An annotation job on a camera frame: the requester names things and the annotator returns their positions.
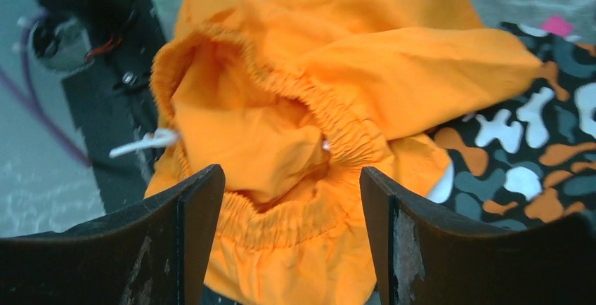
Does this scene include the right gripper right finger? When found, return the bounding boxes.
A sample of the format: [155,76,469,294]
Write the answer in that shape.
[360,167,595,304]

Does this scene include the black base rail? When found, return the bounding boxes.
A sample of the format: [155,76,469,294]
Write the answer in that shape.
[62,0,165,213]

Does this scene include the orange camouflage shorts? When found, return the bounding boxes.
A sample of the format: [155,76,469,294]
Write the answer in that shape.
[429,22,595,231]

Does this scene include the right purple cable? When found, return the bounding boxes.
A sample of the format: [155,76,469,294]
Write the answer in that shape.
[0,14,91,169]

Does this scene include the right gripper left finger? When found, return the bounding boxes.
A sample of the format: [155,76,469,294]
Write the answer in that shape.
[1,164,226,304]

